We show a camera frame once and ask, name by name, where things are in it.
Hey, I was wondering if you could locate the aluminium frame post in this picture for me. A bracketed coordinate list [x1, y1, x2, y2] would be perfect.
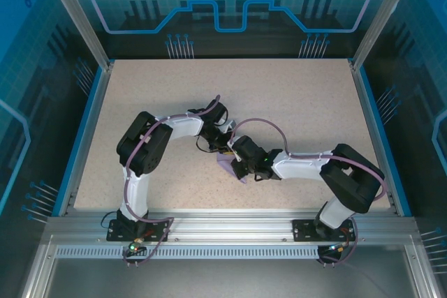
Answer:
[351, 0, 423, 70]
[38, 0, 115, 70]

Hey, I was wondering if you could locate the small connector with orange plug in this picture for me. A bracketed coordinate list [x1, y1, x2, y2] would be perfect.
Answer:
[328, 241, 351, 254]

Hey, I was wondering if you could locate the aluminium side rail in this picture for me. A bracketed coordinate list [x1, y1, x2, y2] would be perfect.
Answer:
[57, 62, 115, 217]
[351, 60, 411, 217]

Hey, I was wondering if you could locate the blue printed side panel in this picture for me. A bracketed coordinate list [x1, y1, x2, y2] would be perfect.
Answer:
[0, 0, 105, 298]
[362, 0, 447, 298]

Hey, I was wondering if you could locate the blue printed gear panel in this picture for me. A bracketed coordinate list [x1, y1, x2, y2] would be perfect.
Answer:
[45, 0, 399, 60]

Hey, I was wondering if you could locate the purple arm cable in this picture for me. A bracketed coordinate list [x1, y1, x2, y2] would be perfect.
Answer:
[230, 118, 388, 265]
[122, 94, 221, 267]

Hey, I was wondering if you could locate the thin black base cable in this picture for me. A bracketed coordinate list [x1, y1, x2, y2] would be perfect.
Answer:
[100, 209, 122, 231]

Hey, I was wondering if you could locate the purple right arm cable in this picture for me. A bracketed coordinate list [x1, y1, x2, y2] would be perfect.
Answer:
[230, 118, 388, 265]

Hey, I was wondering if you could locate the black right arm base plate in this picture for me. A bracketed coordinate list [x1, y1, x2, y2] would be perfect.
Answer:
[292, 218, 354, 243]

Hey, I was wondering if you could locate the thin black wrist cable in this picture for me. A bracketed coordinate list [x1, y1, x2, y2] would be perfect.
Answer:
[194, 135, 217, 154]

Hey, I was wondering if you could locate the slotted aluminium cable duct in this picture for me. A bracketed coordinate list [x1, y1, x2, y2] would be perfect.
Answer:
[54, 246, 324, 260]

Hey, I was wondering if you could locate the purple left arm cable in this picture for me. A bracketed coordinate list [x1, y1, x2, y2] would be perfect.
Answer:
[122, 94, 221, 267]

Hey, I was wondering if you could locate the wide aluminium frame rail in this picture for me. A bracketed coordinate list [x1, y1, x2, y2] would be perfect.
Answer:
[45, 209, 420, 247]

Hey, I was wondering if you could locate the lavender paper sheet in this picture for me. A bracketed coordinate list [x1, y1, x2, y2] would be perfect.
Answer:
[215, 150, 249, 186]

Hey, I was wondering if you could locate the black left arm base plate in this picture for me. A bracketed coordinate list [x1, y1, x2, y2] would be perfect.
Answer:
[106, 218, 172, 243]

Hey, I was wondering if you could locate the small connector with green light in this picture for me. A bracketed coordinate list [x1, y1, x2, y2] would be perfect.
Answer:
[127, 238, 145, 254]

